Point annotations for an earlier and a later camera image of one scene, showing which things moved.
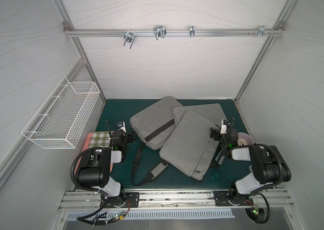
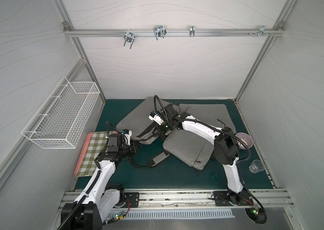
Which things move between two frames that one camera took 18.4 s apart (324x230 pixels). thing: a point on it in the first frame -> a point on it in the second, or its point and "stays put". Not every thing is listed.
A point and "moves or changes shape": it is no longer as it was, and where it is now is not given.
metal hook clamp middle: x=159 y=31 stays put
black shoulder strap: x=152 y=174 -> x=151 y=163
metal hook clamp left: x=129 y=37 stays put
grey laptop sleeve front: x=190 y=146 stays put
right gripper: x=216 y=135 -> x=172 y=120
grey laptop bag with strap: x=154 y=123 moves or changes shape
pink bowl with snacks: x=244 y=139 stays put
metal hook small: x=191 y=31 stays put
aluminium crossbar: x=249 y=32 stays put
